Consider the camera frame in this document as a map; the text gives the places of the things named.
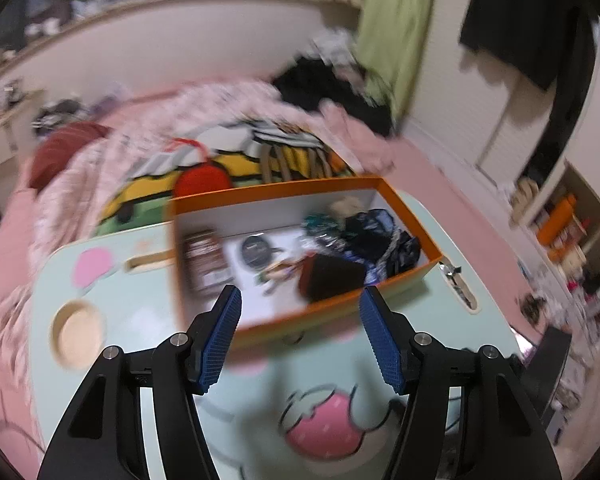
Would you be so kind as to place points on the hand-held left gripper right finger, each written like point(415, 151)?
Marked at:
point(382, 345)

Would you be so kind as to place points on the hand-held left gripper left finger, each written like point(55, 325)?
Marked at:
point(220, 340)

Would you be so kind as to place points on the orange cardboard box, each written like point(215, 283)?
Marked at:
point(330, 310)

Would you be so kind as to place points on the brown card pack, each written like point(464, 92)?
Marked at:
point(205, 260)

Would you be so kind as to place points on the dark brown wallet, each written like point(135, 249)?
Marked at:
point(330, 277)

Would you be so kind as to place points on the small doll figure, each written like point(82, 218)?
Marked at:
point(280, 270)

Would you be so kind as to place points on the black lace cloth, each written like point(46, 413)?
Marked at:
point(375, 247)

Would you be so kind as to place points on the teal toy car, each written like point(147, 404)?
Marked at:
point(320, 225)

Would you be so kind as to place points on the beige fur pompom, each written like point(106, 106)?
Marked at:
point(345, 208)

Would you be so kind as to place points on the mint green strawberry-print desktop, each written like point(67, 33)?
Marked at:
point(145, 315)

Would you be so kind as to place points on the round black disc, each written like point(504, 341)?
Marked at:
point(256, 252)

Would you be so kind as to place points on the orange bottle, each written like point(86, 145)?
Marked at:
point(555, 217)

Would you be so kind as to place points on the beige plush slipper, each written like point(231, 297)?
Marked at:
point(525, 197)

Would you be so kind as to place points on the cartoon printed blanket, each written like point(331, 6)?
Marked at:
point(230, 160)

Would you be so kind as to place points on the white shelf unit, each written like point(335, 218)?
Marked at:
point(575, 180)

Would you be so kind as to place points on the pink garment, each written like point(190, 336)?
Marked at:
point(360, 135)

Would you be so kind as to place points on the pink floral quilt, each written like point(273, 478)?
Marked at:
point(220, 100)

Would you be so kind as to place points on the red pillow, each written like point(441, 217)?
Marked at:
point(65, 152)

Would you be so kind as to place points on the black clothes pile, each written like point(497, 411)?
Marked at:
point(310, 85)

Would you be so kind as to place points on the white desk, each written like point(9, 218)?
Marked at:
point(0, 145)

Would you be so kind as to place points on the white clothes pile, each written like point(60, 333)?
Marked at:
point(335, 47)

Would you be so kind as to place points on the green hanging garment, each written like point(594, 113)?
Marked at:
point(395, 35)

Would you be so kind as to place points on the black hanging garment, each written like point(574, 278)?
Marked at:
point(520, 20)

